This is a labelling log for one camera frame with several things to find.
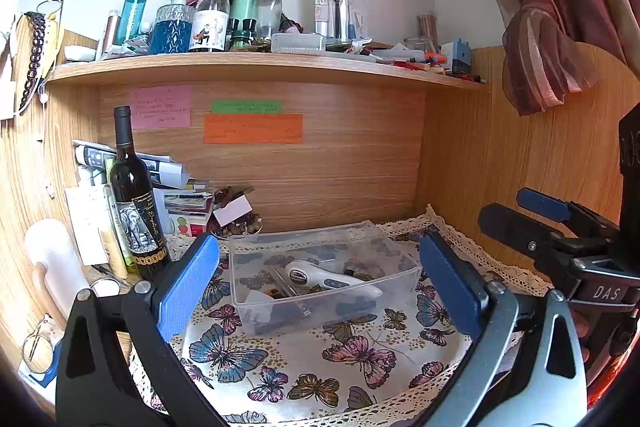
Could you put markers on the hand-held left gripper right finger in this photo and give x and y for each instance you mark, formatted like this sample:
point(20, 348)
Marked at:
point(450, 282)

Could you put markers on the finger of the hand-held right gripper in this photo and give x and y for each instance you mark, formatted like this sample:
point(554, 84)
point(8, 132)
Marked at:
point(515, 227)
point(544, 204)

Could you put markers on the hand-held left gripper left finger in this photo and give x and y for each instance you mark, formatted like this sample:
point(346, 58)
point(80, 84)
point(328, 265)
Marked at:
point(190, 287)

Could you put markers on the white pink callus remover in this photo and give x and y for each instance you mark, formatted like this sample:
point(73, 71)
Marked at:
point(325, 279)

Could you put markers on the clear plastic container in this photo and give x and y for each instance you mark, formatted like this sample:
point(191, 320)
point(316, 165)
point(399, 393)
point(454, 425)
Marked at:
point(310, 324)

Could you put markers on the person's right hand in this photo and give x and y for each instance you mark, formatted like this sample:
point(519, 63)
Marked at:
point(581, 337)

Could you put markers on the stack of booklets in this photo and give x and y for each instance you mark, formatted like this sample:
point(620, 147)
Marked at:
point(187, 209)

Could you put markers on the black pen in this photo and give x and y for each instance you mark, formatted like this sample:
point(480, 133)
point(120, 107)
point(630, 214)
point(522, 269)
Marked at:
point(112, 276)

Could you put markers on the bowl of brown beads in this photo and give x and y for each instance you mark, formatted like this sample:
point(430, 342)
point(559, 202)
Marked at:
point(245, 227)

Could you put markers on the small round mirror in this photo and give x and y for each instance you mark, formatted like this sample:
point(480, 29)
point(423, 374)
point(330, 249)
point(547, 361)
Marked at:
point(105, 287)

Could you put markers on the yellow tube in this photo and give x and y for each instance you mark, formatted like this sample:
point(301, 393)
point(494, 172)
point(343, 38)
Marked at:
point(112, 252)

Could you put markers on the dark wine bottle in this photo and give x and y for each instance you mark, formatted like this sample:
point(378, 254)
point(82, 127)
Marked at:
point(135, 207)

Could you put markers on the rolled magazine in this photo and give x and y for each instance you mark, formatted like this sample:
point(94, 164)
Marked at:
point(160, 169)

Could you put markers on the white paper note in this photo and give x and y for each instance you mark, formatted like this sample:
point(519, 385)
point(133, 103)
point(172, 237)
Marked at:
point(85, 219)

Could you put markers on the butterfly print tablecloth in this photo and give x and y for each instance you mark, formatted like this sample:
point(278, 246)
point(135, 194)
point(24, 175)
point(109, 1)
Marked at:
point(300, 357)

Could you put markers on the white plastic bottle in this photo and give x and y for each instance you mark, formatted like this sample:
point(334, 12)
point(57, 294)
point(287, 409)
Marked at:
point(55, 257)

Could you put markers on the brown curtain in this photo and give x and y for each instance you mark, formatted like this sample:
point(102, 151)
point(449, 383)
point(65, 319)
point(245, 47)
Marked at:
point(540, 37)

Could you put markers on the orange sticky note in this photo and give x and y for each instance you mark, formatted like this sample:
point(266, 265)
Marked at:
point(252, 128)

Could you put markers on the blue grey pencil sharpener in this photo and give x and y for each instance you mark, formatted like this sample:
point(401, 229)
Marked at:
point(460, 56)

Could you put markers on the blue white card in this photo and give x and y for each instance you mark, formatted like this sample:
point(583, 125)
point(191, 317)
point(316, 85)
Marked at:
point(35, 374)

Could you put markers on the pink sticky note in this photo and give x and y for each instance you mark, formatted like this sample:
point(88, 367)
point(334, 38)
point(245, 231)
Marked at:
point(160, 107)

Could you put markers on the green sticky note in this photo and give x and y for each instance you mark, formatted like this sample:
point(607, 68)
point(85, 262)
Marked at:
point(246, 107)

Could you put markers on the pile of pens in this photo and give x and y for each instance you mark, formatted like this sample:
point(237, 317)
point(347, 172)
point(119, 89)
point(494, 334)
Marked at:
point(405, 59)

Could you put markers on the jar of wooden sticks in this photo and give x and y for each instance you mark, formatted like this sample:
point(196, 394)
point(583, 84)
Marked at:
point(429, 29)

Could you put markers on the wooden shelf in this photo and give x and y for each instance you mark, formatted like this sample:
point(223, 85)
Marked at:
point(240, 69)

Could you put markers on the blue glass bottle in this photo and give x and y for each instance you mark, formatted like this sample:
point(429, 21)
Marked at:
point(172, 29)

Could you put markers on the clear bottle illustrated label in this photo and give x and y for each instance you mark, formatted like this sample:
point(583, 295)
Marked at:
point(210, 24)

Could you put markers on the clear plastic box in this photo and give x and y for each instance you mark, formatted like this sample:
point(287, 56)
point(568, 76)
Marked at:
point(298, 43)

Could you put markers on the copper tube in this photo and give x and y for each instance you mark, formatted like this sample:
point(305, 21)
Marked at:
point(110, 29)

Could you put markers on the silver flask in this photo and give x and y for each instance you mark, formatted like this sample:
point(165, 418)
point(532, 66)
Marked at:
point(339, 12)

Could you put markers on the teal tall bottle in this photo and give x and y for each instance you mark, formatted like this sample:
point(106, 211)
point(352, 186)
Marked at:
point(131, 14)

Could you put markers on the green pump bottle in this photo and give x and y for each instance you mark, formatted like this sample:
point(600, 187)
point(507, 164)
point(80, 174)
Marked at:
point(244, 7)

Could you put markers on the clear glass jar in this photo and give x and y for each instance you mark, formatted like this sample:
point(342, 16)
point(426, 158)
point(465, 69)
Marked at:
point(270, 9)

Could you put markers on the white wall charger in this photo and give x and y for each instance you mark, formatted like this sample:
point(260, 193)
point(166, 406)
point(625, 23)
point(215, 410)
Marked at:
point(6, 99)

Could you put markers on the thin frame eyeglasses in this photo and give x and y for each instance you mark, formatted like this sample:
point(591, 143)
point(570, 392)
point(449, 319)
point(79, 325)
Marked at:
point(60, 7)

